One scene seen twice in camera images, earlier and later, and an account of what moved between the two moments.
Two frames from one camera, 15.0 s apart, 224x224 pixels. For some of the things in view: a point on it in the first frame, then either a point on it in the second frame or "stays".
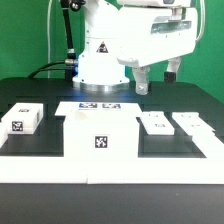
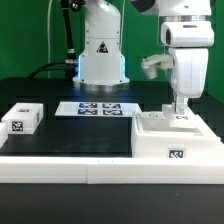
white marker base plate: [98, 109] stays
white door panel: [193, 123] to [187, 120]
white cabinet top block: [23, 118] stays
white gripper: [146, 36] to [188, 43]
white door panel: [157, 123] stays
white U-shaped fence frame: [207, 170] stays
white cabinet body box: [101, 135] to [160, 140]
